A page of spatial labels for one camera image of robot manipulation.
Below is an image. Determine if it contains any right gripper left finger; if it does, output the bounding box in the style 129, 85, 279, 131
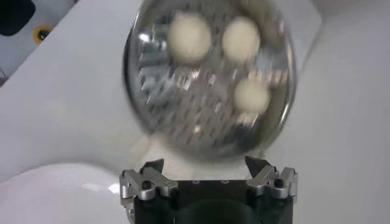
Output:
119, 158, 180, 211

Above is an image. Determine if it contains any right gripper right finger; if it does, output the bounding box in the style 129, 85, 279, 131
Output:
244, 155, 299, 201

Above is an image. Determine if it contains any white steamed baozi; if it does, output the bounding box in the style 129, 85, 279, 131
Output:
166, 11, 213, 63
221, 15, 261, 65
233, 77, 272, 116

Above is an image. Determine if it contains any light grey robot base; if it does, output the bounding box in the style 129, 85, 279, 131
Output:
0, 0, 79, 88

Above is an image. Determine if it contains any perforated steel steamer basket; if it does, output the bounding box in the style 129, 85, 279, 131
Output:
122, 0, 297, 162

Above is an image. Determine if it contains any large white plate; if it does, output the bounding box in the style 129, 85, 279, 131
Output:
0, 163, 129, 224

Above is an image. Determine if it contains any white work table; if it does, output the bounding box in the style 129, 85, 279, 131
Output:
0, 0, 390, 224

